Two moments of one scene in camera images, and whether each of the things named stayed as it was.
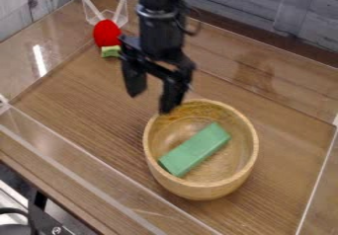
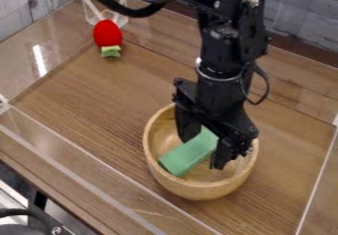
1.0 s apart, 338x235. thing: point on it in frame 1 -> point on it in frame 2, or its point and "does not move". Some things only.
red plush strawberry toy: [106, 32] does not move
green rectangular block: [184, 156] does not move
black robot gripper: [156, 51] -> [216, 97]
